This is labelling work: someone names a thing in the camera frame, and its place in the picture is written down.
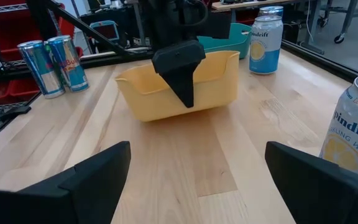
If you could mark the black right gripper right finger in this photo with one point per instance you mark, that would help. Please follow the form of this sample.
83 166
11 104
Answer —
315 193

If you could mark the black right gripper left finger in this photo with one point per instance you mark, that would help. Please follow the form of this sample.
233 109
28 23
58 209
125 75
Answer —
73 199

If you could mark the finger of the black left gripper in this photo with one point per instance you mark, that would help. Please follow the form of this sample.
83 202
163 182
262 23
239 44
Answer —
176 84
189 84

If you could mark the white blue Spindrift can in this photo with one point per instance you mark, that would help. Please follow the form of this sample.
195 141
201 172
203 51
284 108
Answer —
266 46
353 130

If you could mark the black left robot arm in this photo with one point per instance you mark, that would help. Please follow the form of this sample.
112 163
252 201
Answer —
166 18

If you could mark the yellow plastic bin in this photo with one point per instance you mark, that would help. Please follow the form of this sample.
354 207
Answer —
154 102

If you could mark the teal plastic bin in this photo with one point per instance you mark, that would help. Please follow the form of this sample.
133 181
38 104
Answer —
228 43

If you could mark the small teal framed screen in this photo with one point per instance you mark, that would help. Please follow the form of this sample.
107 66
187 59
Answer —
106 31

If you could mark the grey wheeled cart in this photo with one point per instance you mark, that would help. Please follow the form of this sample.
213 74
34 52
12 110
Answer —
339 38

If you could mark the red storage bin shelf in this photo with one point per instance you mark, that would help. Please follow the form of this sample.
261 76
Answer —
8 31

